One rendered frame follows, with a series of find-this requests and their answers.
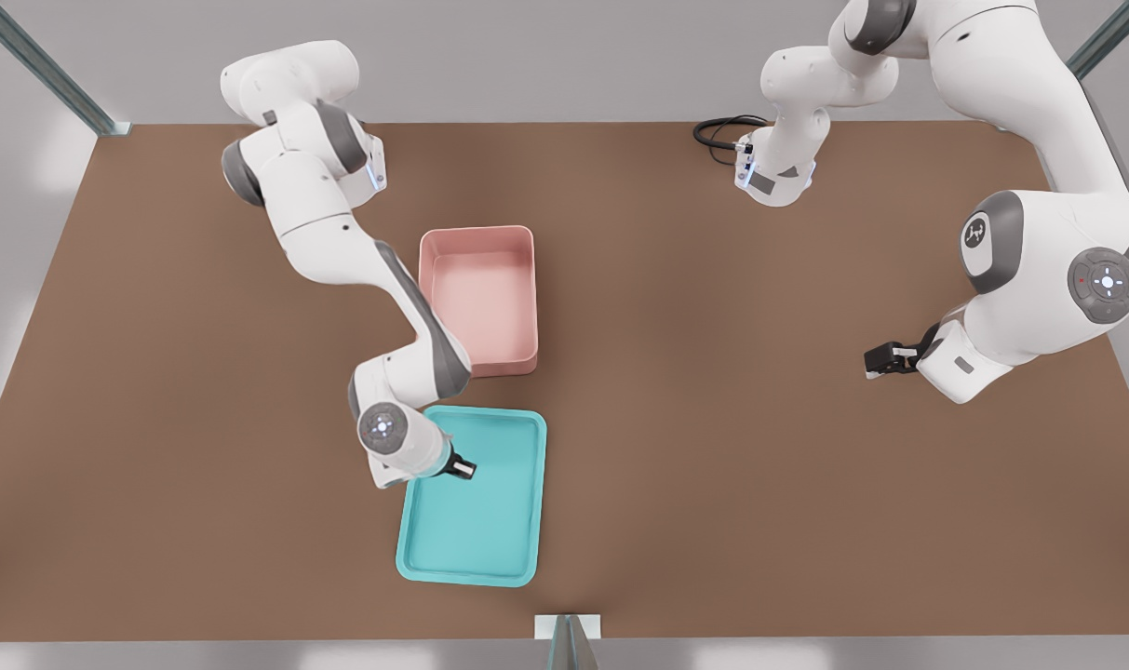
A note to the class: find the pale blue-green tray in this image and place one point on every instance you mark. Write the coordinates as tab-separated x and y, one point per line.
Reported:
480	512

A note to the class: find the pink plastic box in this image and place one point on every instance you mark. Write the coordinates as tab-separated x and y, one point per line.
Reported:
480	298

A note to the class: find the silver frame post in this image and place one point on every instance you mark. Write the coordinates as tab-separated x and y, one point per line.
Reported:
43	65
1099	37
569	642

